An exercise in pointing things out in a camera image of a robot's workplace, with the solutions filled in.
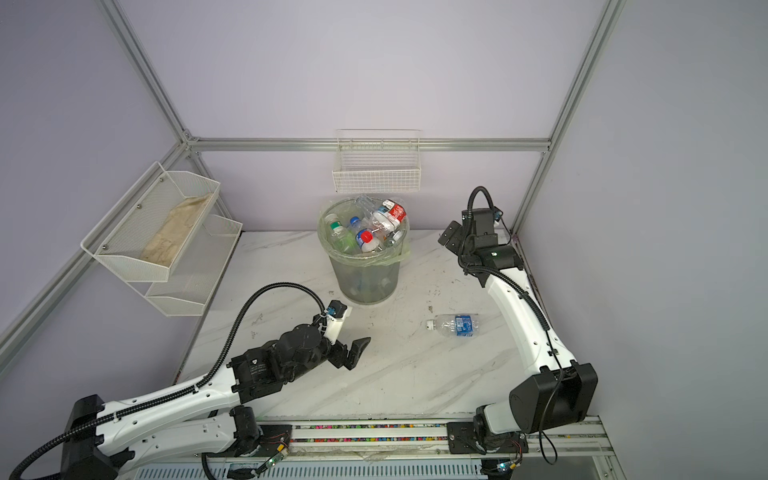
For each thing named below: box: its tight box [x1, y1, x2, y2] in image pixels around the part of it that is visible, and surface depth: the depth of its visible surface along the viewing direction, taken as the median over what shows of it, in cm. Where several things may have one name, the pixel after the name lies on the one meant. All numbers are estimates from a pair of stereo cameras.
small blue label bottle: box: [350, 216, 381, 253], surface depth 83 cm
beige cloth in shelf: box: [140, 193, 212, 266], surface depth 81 cm
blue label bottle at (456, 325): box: [426, 314, 479, 337], surface depth 92 cm
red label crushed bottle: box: [372, 199, 407, 236], surface depth 85 cm
